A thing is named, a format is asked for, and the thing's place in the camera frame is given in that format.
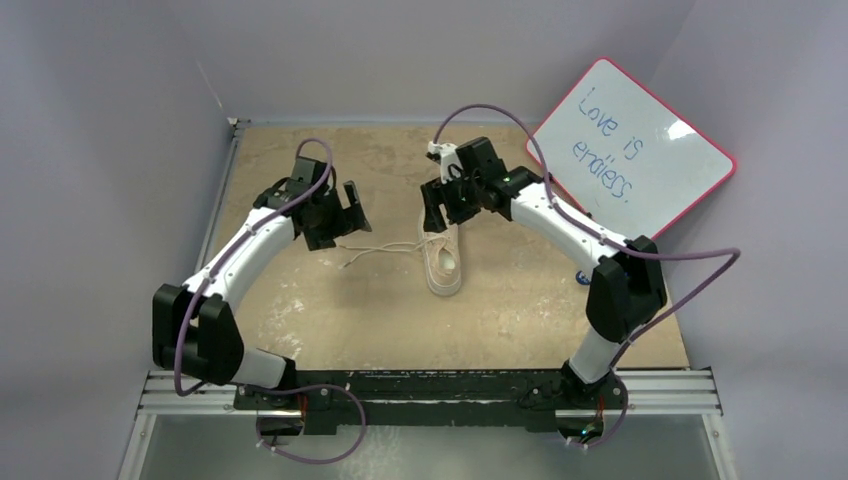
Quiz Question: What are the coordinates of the aluminium frame rail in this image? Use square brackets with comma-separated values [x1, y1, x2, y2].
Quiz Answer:
[119, 119, 737, 480]

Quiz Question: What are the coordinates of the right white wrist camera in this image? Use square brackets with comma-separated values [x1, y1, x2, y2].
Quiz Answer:
[426, 141, 463, 184]

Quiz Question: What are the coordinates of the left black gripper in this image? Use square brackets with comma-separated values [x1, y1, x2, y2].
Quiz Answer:
[305, 182, 369, 251]

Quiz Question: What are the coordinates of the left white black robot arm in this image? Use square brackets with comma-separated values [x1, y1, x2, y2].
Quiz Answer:
[152, 156, 371, 409]

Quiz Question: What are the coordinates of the white shoelace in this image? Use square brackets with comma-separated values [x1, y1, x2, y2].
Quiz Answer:
[339, 240, 427, 269]

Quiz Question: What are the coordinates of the beige sneaker shoe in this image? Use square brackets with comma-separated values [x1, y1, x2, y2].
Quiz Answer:
[418, 209, 462, 297]

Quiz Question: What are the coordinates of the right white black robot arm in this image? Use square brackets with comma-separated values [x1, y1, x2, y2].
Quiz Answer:
[421, 137, 667, 407]

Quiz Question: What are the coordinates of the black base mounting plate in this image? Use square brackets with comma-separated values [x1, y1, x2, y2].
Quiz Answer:
[234, 368, 628, 438]

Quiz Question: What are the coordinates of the pink framed whiteboard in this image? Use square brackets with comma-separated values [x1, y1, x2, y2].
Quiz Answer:
[526, 58, 737, 238]

